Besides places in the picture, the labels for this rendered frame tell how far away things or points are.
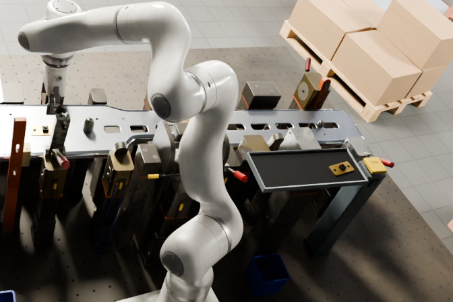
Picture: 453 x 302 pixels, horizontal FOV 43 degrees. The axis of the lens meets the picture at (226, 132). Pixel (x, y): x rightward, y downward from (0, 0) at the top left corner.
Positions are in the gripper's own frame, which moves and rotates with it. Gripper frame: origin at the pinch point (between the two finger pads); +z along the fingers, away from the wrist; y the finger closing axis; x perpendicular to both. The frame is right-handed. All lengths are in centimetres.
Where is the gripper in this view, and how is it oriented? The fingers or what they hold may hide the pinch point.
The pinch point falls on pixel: (49, 100)
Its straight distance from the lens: 169.0
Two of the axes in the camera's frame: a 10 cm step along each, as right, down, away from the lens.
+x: -8.9, 0.2, -4.6
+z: -3.1, 7.0, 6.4
